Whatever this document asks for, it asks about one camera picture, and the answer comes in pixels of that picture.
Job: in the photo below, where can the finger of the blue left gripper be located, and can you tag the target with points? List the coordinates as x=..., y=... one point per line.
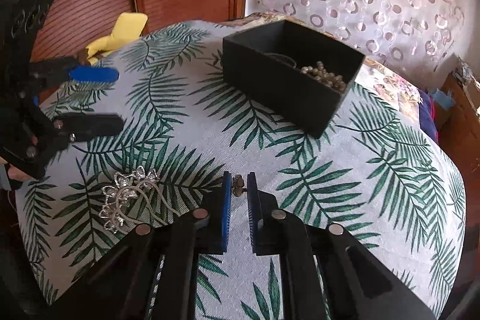
x=86, y=74

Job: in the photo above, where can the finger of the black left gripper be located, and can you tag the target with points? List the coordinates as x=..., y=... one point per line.
x=85, y=127

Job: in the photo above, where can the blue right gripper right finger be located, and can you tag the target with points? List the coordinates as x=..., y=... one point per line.
x=253, y=209

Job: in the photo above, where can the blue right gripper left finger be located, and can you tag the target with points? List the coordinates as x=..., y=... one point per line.
x=225, y=210

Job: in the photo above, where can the black jewelry box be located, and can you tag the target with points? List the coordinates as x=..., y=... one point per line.
x=265, y=63

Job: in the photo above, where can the person's left hand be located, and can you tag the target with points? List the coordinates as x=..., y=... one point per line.
x=18, y=175

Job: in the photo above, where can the yellow plush toy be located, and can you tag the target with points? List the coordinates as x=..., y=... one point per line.
x=127, y=28

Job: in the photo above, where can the palm leaf bedspread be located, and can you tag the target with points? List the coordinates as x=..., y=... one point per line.
x=374, y=170

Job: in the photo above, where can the silver flower hair ornament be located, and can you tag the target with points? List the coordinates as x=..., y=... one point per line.
x=125, y=189

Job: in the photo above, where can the blue blanket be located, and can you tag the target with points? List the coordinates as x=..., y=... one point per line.
x=426, y=116

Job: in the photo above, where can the wooden side cabinet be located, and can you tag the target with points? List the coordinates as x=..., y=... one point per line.
x=459, y=135

